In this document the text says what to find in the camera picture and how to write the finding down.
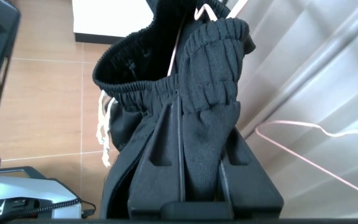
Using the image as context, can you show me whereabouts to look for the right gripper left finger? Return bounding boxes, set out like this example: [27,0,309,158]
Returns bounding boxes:
[127,96,185,219]

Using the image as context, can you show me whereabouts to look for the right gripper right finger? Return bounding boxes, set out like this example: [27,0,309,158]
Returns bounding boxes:
[218,127,285,219]

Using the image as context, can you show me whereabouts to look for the black shorts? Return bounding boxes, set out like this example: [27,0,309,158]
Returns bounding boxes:
[92,0,257,219]

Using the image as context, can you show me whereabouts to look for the pink clothes hanger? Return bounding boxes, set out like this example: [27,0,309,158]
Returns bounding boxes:
[255,119,358,202]
[166,0,249,77]

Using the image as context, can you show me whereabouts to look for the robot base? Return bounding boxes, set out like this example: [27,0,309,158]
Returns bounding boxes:
[0,0,83,220]

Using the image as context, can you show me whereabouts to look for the beige curtain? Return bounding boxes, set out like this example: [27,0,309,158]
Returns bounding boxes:
[225,0,358,219]

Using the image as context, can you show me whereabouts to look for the black coiled cable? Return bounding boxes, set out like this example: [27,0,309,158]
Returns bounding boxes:
[0,195,97,220]

